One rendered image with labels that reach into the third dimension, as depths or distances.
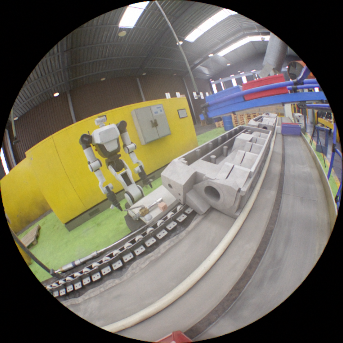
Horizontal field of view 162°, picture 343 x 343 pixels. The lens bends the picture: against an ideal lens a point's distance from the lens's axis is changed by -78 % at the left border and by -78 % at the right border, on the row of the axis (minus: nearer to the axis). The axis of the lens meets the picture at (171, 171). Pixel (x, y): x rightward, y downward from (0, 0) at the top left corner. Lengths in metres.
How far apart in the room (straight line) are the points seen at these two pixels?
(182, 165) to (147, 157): 2.23
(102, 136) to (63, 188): 1.68
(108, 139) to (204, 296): 1.25
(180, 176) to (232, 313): 0.56
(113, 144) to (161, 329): 1.29
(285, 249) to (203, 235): 0.34
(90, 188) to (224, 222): 2.37
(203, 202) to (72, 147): 2.33
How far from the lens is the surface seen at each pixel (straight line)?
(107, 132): 1.21
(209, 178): 0.50
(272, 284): 0.47
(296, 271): 0.52
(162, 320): 0.46
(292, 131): 2.11
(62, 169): 2.55
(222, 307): 0.44
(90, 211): 2.74
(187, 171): 0.54
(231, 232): 0.49
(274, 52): 7.84
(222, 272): 0.45
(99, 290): 0.60
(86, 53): 10.94
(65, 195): 2.66
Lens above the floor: 1.18
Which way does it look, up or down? 22 degrees down
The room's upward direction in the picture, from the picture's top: 17 degrees counter-clockwise
